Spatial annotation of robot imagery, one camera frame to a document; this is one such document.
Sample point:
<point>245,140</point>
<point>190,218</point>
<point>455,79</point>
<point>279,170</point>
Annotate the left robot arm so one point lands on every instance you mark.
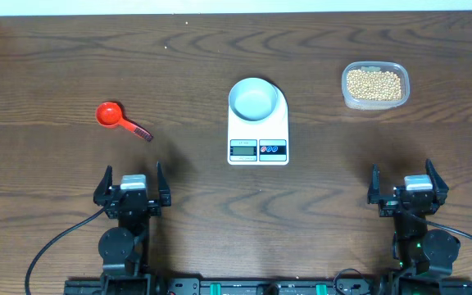
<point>124,247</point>

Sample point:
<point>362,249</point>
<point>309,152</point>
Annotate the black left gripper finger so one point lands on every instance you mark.
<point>102,193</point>
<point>163,188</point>

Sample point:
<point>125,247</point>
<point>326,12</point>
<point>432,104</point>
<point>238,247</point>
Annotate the white digital kitchen scale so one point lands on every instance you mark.
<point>259,143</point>

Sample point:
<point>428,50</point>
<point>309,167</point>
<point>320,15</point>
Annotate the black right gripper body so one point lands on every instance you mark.
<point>388,206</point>

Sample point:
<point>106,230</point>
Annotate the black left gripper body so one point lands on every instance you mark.
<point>155,210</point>

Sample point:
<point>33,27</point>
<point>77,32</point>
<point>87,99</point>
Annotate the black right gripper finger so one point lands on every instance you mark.
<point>440,188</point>
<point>373,194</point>

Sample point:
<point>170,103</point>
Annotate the soybeans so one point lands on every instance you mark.
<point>374,85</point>

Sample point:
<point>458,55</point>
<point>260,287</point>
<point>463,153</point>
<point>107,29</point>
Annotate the red plastic measuring scoop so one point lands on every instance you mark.
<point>110,115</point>

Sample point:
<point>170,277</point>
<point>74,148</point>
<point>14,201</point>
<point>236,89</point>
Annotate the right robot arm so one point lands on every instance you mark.
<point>426,255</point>

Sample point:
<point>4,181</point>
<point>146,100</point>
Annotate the clear plastic bean container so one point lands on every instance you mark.
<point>367,105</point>

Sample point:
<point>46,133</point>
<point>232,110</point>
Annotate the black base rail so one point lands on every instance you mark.
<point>192,286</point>

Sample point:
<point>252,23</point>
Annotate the grey round bowl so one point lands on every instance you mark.
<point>253,99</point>

